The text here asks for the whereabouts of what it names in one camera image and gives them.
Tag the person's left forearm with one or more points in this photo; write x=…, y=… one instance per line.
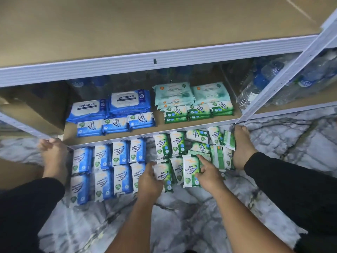
x=134, y=226

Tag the pile of wipes packets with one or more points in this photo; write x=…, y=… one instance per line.
x=217, y=155

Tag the person's left foot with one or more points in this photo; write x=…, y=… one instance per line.
x=53, y=158

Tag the person's right leg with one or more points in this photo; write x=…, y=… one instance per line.
x=295, y=197

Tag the person's left hand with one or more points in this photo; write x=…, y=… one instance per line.
x=150, y=184

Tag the grey metal shelf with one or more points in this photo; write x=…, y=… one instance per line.
x=131, y=63

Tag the person's right foot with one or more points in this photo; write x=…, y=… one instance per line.
x=243, y=150

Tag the water bottles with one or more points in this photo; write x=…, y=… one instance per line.
x=274, y=76

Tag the person's foot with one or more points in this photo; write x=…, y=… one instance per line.
x=53, y=158
x=243, y=150

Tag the person's right hand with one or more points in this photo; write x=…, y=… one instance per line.
x=210, y=179

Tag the cardboard box blue print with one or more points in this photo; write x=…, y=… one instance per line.
x=31, y=108

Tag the group of blue wipe packets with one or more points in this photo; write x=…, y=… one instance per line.
x=81, y=160

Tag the person's right forearm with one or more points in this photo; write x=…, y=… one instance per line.
x=247, y=224

